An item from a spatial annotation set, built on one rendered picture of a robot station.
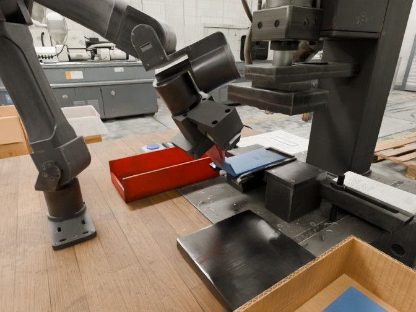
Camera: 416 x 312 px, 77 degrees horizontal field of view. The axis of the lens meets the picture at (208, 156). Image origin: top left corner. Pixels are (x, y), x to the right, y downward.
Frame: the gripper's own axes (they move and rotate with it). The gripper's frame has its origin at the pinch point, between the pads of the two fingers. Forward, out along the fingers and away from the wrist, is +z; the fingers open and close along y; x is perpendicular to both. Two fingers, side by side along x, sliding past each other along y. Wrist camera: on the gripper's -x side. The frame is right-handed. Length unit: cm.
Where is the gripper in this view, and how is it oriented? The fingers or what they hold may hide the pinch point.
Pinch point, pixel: (220, 161)
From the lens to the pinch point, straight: 51.1
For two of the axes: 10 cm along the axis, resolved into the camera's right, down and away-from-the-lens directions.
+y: 7.1, -6.6, 2.4
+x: -5.6, -3.2, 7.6
